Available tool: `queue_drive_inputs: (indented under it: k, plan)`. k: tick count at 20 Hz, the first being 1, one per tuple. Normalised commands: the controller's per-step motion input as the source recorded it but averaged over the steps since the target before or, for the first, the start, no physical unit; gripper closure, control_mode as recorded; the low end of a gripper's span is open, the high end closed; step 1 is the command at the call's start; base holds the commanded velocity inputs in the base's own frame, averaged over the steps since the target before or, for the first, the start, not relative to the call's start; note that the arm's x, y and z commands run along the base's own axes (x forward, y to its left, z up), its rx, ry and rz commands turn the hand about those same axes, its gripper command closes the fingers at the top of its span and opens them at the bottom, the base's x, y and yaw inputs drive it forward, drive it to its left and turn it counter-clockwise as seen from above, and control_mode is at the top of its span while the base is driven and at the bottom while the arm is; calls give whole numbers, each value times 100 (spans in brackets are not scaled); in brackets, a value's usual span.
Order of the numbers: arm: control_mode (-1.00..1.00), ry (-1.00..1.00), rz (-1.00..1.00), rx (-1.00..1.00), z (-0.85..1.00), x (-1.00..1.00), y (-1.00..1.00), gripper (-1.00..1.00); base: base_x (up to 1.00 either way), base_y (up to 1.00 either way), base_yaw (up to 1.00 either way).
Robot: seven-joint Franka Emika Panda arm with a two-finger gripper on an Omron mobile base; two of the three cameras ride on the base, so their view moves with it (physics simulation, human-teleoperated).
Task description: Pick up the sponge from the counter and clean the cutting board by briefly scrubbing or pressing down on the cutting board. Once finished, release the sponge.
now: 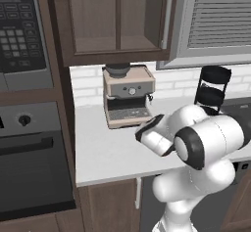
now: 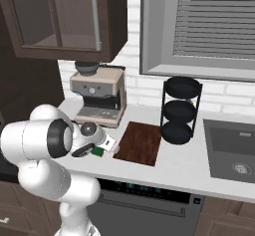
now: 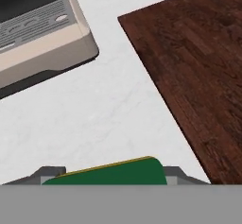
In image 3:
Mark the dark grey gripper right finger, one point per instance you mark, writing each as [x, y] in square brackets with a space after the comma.
[176, 174]

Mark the green and yellow sponge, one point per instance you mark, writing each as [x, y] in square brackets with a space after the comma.
[119, 174]

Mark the dark brown wooden cutting board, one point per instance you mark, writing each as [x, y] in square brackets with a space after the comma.
[195, 73]

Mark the beige toaster oven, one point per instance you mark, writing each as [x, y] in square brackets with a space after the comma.
[38, 32]

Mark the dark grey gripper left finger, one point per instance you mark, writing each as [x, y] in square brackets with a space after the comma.
[47, 172]

